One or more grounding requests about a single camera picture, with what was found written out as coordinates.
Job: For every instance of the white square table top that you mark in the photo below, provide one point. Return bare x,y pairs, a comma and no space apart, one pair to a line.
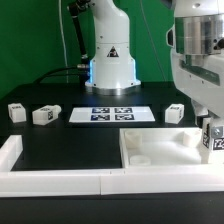
145,147

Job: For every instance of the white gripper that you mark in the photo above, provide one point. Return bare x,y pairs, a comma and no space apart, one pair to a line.
206,89

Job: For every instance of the white U-shaped fence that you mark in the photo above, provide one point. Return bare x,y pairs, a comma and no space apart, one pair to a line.
153,179

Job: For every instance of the white fiducial marker sheet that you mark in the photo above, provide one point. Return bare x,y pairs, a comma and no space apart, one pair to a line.
111,114

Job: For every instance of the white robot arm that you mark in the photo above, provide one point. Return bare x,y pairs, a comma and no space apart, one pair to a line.
196,42

